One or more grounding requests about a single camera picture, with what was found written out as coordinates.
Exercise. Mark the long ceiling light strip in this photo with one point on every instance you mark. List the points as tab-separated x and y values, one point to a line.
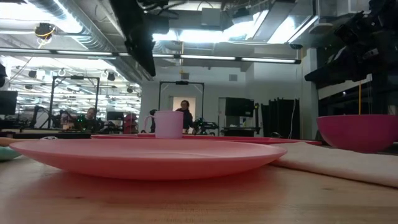
205	57

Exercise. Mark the black equipment table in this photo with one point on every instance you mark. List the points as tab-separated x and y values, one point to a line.
242	129

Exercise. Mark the wide black gantry frame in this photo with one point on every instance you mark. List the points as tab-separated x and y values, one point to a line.
76	77

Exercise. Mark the grey-pink napkin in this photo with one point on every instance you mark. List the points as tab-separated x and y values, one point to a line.
342	161

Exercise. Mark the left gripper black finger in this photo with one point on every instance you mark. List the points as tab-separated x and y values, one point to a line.
136	28

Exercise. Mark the lilac plastic mug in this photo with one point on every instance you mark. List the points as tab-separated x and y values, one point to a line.
169	124

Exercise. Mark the background black robot arm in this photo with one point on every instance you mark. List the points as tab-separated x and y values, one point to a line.
205	124

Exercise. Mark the narrow black gantry frame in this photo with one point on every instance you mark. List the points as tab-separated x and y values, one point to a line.
182	82

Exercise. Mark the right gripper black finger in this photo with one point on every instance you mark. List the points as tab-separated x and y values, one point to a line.
342	73

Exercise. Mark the black ceiling dome camera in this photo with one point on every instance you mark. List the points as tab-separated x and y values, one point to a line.
295	46

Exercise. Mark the pink round plate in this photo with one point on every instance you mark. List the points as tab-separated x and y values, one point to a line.
149	158

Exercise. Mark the red plastic tray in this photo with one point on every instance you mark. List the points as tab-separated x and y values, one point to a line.
248	139

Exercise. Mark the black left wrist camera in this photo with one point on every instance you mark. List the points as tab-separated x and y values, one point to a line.
158	24

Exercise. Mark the red chair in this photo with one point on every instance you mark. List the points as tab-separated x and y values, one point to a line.
130	123

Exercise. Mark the magenta plastic bowl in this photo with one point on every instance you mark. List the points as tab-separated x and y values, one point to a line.
357	133

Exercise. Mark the silver ventilation duct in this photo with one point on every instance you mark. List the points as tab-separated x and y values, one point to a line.
93	40

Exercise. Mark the person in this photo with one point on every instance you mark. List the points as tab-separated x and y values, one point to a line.
186	116
91	113

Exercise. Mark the black monitor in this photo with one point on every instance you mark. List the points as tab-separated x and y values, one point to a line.
7	102

